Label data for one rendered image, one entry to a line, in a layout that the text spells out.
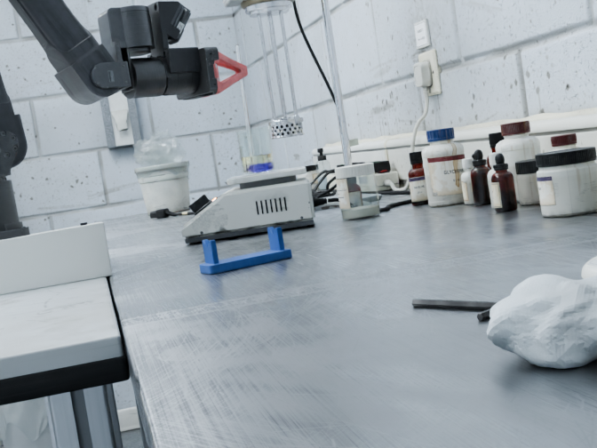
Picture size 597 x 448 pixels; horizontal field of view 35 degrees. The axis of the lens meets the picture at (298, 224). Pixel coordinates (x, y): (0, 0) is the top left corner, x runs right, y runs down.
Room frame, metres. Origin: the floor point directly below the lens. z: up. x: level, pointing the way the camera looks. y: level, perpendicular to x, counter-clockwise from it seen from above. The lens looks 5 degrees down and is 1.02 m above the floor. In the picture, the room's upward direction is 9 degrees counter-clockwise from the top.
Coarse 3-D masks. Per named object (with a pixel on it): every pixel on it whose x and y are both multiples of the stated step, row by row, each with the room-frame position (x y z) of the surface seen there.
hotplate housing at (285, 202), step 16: (240, 192) 1.39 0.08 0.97; (256, 192) 1.39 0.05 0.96; (272, 192) 1.39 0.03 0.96; (288, 192) 1.39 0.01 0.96; (304, 192) 1.39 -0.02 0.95; (208, 208) 1.39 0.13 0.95; (224, 208) 1.39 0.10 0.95; (240, 208) 1.39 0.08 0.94; (256, 208) 1.39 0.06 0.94; (272, 208) 1.39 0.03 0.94; (288, 208) 1.39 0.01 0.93; (304, 208) 1.39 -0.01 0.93; (192, 224) 1.39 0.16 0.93; (208, 224) 1.39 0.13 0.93; (224, 224) 1.39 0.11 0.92; (240, 224) 1.39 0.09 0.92; (256, 224) 1.39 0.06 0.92; (272, 224) 1.39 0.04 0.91; (288, 224) 1.39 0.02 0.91; (304, 224) 1.39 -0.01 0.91; (192, 240) 1.39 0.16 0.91
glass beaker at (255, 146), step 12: (240, 132) 1.44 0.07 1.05; (252, 132) 1.43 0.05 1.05; (264, 132) 1.44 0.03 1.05; (240, 144) 1.45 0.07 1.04; (252, 144) 1.43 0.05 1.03; (264, 144) 1.44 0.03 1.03; (240, 156) 1.46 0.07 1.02; (252, 156) 1.43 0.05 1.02; (264, 156) 1.44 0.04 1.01; (252, 168) 1.43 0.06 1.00; (264, 168) 1.44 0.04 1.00
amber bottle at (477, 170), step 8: (480, 152) 1.33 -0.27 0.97; (480, 160) 1.32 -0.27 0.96; (480, 168) 1.32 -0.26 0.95; (488, 168) 1.32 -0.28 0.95; (472, 176) 1.33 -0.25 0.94; (480, 176) 1.32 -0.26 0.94; (472, 184) 1.33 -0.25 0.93; (480, 184) 1.32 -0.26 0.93; (480, 192) 1.32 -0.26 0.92; (488, 192) 1.32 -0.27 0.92; (480, 200) 1.32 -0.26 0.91; (488, 200) 1.32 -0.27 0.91
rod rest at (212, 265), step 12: (276, 228) 1.04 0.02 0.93; (204, 240) 1.02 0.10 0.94; (276, 240) 1.04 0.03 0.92; (204, 252) 1.02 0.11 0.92; (216, 252) 1.00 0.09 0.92; (264, 252) 1.04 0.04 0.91; (276, 252) 1.03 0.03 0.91; (288, 252) 1.04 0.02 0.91; (204, 264) 1.01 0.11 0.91; (216, 264) 1.00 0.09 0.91; (228, 264) 1.00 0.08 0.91; (240, 264) 1.01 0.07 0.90; (252, 264) 1.02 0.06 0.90
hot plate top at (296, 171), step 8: (296, 168) 1.43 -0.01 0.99; (304, 168) 1.40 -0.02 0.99; (240, 176) 1.46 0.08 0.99; (248, 176) 1.39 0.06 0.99; (256, 176) 1.39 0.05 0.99; (264, 176) 1.39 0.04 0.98; (272, 176) 1.39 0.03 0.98; (280, 176) 1.39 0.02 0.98; (288, 176) 1.39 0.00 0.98; (232, 184) 1.39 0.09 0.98
